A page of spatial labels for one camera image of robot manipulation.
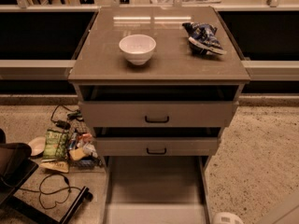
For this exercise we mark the black chair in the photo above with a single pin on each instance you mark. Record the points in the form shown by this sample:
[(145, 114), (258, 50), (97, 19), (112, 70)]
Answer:
[(15, 166)]

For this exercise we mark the tan snack bag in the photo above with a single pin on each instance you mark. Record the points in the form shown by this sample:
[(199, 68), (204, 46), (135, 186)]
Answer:
[(59, 166)]

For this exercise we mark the grey three-drawer cabinet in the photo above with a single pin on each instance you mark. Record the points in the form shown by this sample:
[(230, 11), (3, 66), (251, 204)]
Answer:
[(101, 62)]

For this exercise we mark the yellow sponge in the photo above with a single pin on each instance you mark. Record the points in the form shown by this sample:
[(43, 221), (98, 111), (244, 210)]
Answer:
[(77, 154)]

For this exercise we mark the grey middle drawer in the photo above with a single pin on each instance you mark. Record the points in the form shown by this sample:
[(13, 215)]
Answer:
[(157, 141)]

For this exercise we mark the white plate on floor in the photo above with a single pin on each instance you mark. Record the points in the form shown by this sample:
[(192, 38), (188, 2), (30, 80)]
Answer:
[(37, 145)]

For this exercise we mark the grey bottom drawer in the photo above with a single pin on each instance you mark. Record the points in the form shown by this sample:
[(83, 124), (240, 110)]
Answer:
[(155, 190)]

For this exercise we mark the white ceramic bowl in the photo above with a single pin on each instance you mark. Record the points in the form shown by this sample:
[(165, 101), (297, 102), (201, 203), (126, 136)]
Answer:
[(137, 49)]

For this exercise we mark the green chip bag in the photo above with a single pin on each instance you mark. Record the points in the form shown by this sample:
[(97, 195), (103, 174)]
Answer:
[(55, 146)]

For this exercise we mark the grey top drawer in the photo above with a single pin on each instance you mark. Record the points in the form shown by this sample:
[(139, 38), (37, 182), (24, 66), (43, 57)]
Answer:
[(159, 106)]

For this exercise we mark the wire basket with snacks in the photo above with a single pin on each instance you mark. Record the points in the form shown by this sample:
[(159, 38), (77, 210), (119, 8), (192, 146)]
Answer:
[(80, 136)]

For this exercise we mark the grey drawer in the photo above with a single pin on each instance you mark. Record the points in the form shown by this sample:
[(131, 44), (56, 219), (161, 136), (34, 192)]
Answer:
[(159, 106), (157, 141), (155, 190)]

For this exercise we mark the blue chip bag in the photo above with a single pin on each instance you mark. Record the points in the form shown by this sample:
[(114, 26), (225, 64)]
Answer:
[(202, 38)]

